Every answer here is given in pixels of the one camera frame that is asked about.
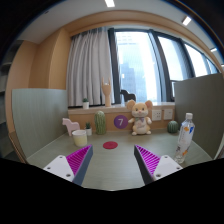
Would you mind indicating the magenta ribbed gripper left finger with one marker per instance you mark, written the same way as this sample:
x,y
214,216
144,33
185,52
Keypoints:
x,y
72,167

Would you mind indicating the small potted plant on desk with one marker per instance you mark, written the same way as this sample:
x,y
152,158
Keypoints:
x,y
88,128

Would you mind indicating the red round coaster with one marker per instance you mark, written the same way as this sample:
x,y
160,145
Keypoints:
x,y
110,145

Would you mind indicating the white wall socket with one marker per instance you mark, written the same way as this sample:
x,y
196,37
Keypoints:
x,y
168,114
156,115

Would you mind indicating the right white wall socket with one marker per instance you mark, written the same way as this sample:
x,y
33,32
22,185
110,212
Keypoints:
x,y
168,114

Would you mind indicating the purple round number sign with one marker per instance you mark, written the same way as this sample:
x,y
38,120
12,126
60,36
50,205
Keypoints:
x,y
120,121

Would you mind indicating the black horse figure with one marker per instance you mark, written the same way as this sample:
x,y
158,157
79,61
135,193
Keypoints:
x,y
128,96

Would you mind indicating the small round green cactus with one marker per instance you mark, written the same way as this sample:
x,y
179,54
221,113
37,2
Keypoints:
x,y
172,127

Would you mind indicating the tall green ceramic cactus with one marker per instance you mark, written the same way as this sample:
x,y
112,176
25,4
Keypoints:
x,y
100,122

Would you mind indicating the pale yellow plastic cup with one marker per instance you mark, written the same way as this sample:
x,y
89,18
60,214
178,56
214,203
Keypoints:
x,y
79,137

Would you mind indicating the left grey partition panel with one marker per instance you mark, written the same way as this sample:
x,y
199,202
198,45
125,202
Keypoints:
x,y
37,116

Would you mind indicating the small potted plant on sill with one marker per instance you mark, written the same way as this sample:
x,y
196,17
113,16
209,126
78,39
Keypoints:
x,y
85,103

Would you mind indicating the grey curtain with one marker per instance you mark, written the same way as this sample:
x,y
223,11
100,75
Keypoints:
x,y
89,64

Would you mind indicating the right grey partition panel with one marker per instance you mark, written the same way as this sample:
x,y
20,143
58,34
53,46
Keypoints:
x,y
204,98

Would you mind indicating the grey partition panel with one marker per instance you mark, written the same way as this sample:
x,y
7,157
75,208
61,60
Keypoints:
x,y
37,116
204,98

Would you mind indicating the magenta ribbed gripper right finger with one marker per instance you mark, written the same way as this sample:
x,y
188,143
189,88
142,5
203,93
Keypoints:
x,y
152,166

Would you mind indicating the pink wooden horse figure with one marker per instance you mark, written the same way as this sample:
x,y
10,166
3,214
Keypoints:
x,y
71,126

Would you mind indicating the left white wall socket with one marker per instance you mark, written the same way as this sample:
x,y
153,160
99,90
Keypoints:
x,y
156,115

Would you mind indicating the beige plush mouse toy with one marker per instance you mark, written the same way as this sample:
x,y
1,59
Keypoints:
x,y
140,120

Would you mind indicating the clear plastic water bottle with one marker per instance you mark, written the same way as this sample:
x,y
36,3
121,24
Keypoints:
x,y
185,137

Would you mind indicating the wooden hand sculpture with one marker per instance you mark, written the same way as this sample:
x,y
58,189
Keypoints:
x,y
106,88

